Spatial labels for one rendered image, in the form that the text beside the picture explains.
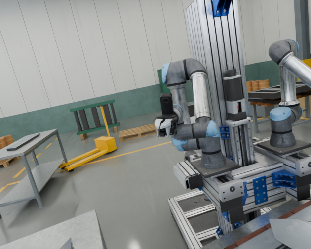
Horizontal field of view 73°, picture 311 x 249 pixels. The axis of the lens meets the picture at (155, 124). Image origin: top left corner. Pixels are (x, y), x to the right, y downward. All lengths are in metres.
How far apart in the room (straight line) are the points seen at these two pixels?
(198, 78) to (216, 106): 0.36
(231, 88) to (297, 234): 0.82
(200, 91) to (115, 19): 9.86
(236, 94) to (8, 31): 10.67
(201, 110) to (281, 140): 0.68
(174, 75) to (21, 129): 10.40
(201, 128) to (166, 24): 10.25
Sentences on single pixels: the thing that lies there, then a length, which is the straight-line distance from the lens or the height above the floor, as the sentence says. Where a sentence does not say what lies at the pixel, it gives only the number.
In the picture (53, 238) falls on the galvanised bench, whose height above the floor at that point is 1.05.
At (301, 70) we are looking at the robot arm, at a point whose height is 1.49.
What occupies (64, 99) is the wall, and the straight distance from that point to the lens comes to 10.62.
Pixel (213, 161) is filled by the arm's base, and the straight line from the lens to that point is 1.30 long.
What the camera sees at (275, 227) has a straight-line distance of 1.22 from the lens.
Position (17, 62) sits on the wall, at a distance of 11.16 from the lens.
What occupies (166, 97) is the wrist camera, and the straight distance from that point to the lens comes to 0.82.
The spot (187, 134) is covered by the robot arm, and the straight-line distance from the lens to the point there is 1.00.
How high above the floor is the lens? 1.62
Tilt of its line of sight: 12 degrees down
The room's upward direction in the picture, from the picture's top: 12 degrees counter-clockwise
